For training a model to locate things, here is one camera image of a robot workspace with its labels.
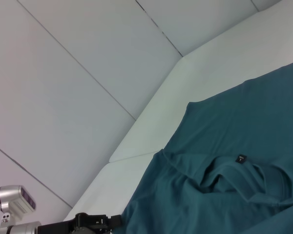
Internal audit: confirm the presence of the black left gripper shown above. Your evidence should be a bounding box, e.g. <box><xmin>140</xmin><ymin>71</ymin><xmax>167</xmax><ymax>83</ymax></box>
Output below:
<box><xmin>37</xmin><ymin>212</ymin><xmax>123</xmax><ymax>234</ymax></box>

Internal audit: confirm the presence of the teal FREE print t-shirt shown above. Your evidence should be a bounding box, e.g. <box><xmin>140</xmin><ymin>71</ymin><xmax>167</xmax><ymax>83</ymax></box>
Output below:
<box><xmin>121</xmin><ymin>58</ymin><xmax>293</xmax><ymax>234</ymax></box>

